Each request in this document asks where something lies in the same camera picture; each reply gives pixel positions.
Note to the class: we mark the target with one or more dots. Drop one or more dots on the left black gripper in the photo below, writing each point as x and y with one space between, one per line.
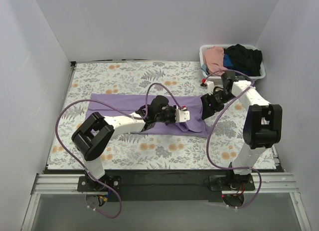
171 115

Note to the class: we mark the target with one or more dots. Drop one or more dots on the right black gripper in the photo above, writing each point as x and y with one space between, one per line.
209 104

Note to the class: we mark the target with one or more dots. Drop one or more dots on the purple t shirt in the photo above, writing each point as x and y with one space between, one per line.
130 103

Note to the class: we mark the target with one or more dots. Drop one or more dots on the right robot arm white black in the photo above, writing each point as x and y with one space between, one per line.
262 127

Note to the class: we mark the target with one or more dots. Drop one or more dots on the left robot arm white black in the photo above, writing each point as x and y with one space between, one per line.
92 137

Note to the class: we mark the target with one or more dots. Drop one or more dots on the white plastic laundry basket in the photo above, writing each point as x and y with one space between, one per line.
228 74

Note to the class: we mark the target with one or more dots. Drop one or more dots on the floral patterned table cloth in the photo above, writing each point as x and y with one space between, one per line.
139 151

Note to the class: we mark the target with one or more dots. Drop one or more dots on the blue t shirt in basket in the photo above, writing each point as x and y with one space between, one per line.
227 63

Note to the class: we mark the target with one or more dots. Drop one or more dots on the pink t shirt in basket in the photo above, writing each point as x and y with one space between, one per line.
213 60

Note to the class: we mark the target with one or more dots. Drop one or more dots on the black t shirt in basket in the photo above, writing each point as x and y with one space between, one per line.
248 59

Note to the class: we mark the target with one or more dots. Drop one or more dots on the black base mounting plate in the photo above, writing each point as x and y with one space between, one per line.
176 185

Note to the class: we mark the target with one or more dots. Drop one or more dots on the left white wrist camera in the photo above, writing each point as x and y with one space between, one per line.
182 114

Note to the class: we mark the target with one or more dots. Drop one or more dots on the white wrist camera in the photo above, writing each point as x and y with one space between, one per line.
209 85
182 114

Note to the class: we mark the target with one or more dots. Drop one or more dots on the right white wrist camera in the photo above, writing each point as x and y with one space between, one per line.
209 85

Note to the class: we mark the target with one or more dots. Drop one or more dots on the aluminium frame rail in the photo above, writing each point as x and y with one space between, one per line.
67 184

